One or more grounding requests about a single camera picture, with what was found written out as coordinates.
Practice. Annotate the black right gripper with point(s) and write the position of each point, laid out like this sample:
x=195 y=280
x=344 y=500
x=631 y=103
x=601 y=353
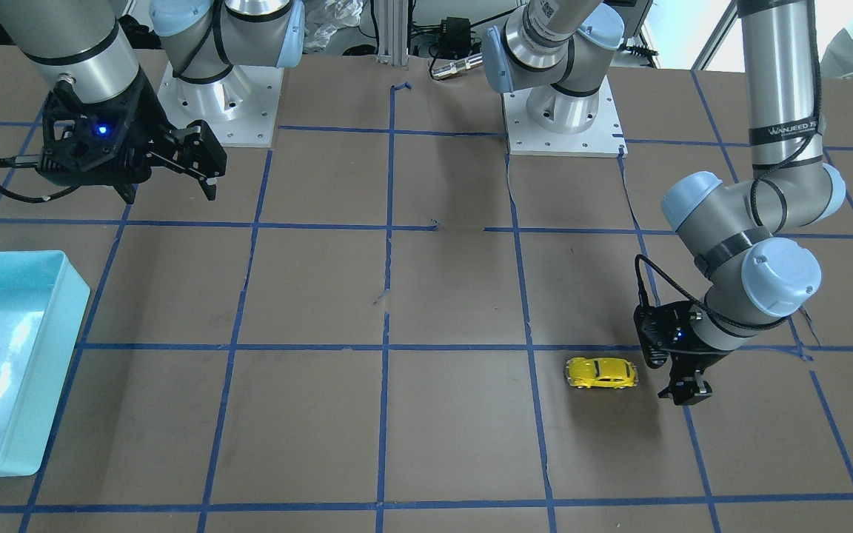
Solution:
x=146 y=127

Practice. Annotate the aluminium frame post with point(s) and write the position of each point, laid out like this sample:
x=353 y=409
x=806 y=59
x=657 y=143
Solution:
x=393 y=19

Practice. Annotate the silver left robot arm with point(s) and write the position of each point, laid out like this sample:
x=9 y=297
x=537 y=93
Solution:
x=561 y=50

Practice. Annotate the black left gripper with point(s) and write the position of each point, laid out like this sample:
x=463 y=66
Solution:
x=702 y=353

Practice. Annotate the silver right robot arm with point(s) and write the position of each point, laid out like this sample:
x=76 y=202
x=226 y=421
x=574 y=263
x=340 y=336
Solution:
x=84 y=43

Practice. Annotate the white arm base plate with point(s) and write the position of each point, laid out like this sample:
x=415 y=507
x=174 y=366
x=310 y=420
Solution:
x=240 y=109
x=543 y=121

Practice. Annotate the yellow beetle toy car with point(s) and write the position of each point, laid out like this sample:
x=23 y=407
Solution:
x=606 y=373

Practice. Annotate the light blue plastic bin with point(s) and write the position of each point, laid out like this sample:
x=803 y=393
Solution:
x=42 y=304

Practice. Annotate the brown paper table cover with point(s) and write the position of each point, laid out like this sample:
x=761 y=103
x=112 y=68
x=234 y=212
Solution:
x=368 y=329

